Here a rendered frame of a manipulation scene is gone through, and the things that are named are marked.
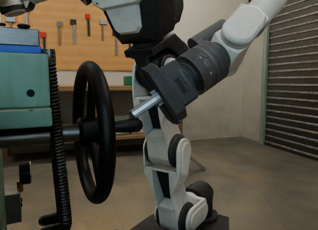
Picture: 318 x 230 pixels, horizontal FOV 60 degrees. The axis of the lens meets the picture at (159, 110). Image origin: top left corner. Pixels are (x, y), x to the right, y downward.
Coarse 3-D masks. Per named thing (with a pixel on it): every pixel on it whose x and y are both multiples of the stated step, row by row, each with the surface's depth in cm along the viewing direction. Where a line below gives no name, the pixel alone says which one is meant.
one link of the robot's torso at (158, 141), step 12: (168, 60) 102; (132, 72) 110; (132, 84) 109; (132, 96) 110; (144, 96) 116; (156, 108) 111; (144, 120) 112; (156, 120) 115; (144, 132) 114; (156, 132) 114; (168, 132) 111; (156, 144) 113; (168, 144) 111; (156, 156) 115; (168, 156) 111
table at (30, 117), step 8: (0, 112) 42; (8, 112) 42; (16, 112) 43; (24, 112) 43; (32, 112) 44; (40, 112) 44; (48, 112) 45; (0, 120) 42; (8, 120) 42; (16, 120) 43; (24, 120) 43; (32, 120) 44; (40, 120) 44; (48, 120) 45; (0, 128) 42; (8, 128) 42; (16, 128) 43
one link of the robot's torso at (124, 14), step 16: (96, 0) 92; (112, 0) 89; (128, 0) 86; (144, 0) 86; (160, 0) 89; (176, 0) 101; (112, 16) 94; (128, 16) 90; (144, 16) 89; (160, 16) 91; (176, 16) 101; (128, 32) 94; (144, 32) 92; (160, 32) 94
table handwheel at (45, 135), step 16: (96, 64) 51; (80, 80) 61; (96, 80) 47; (80, 96) 65; (96, 96) 46; (80, 112) 67; (112, 112) 45; (32, 128) 52; (48, 128) 52; (64, 128) 54; (80, 128) 54; (96, 128) 55; (112, 128) 45; (0, 144) 49; (16, 144) 50; (32, 144) 51; (80, 144) 55; (96, 144) 55; (112, 144) 44; (80, 160) 65; (96, 160) 53; (112, 160) 45; (80, 176) 63; (96, 176) 51; (112, 176) 46; (96, 192) 49
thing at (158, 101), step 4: (156, 100) 50; (160, 100) 50; (148, 104) 49; (152, 104) 50; (156, 104) 50; (160, 104) 51; (144, 108) 49; (148, 108) 49; (136, 112) 49; (140, 112) 49; (144, 112) 49; (132, 116) 50; (136, 116) 49
